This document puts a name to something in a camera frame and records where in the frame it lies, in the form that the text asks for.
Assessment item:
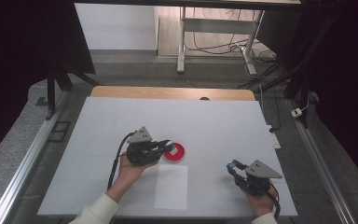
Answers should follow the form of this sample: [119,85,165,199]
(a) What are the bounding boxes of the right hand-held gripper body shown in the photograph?
[241,160,283,197]

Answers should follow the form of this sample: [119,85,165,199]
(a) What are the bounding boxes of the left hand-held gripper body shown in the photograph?
[126,126,164,166]

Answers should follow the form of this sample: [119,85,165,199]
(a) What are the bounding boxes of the red round dish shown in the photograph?
[163,142,186,163]

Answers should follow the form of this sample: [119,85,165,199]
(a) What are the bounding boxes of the white paper sheet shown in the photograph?
[154,163,189,211]

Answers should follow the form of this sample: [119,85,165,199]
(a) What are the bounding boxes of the person's right hand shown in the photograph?
[243,185,278,217]

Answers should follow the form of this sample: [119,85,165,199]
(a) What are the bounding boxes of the person's left hand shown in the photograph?
[117,153,159,188]

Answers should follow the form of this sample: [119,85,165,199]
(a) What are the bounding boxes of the black stand legs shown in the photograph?
[237,60,312,129]
[45,66,101,121]

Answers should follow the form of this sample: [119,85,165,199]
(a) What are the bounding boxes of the black curtain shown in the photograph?
[0,0,96,167]
[255,0,358,192]

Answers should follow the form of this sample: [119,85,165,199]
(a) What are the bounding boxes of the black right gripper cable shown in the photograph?
[267,181,282,218]

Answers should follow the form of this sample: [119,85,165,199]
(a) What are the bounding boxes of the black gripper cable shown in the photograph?
[106,131,137,191]
[267,181,282,218]

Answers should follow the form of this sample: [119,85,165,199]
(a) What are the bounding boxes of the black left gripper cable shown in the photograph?
[106,131,137,191]

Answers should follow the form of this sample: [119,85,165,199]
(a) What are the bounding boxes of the aluminium floor rail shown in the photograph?
[0,90,73,224]
[286,98,357,224]

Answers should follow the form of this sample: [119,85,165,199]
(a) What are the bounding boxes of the black floor cables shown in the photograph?
[185,7,278,64]

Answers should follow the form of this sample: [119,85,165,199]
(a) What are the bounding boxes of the white metal desk frame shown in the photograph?
[176,6,266,77]

